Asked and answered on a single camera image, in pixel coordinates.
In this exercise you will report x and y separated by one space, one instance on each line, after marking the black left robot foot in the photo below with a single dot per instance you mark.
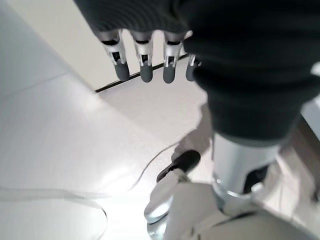
182 161

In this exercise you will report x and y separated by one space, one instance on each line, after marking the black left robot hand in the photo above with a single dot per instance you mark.
250 75

